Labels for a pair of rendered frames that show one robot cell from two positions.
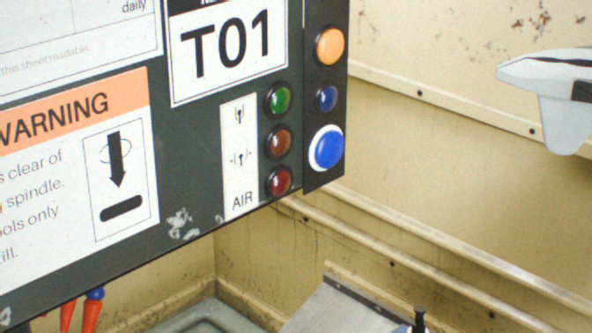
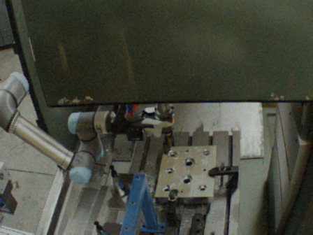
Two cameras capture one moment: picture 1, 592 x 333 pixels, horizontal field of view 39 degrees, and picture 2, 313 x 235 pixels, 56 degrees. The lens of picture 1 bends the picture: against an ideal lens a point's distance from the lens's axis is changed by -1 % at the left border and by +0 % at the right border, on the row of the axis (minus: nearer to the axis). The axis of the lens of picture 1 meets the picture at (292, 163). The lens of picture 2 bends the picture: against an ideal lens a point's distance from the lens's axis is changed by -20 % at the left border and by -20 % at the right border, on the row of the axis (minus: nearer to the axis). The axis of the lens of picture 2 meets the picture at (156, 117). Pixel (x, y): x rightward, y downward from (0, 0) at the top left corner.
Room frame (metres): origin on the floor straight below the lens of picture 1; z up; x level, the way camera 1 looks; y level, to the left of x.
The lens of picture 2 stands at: (1.28, -0.17, 2.05)
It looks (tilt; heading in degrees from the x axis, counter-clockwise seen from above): 38 degrees down; 149
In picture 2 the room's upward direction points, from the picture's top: 10 degrees counter-clockwise
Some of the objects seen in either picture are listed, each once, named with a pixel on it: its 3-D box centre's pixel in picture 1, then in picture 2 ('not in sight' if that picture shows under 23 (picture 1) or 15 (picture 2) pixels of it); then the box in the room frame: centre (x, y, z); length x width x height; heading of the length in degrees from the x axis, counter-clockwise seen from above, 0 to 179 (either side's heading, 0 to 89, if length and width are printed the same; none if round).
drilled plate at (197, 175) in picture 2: not in sight; (188, 174); (0.47, 0.42, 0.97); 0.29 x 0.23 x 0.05; 135
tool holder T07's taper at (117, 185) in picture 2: not in sight; (117, 182); (0.57, 0.09, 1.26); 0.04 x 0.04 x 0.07
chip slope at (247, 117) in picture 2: not in sight; (191, 124); (0.03, 0.80, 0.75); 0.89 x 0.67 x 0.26; 45
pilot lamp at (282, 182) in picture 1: (280, 183); not in sight; (0.53, 0.01, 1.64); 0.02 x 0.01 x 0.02; 135
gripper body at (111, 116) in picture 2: not in sight; (127, 124); (0.41, 0.24, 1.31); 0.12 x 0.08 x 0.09; 45
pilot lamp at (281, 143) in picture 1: (279, 143); not in sight; (0.53, 0.01, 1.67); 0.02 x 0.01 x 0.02; 135
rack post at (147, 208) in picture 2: not in sight; (147, 208); (0.57, 0.16, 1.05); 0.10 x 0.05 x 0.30; 45
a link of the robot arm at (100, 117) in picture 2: not in sight; (103, 123); (0.36, 0.18, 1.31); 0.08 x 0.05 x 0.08; 135
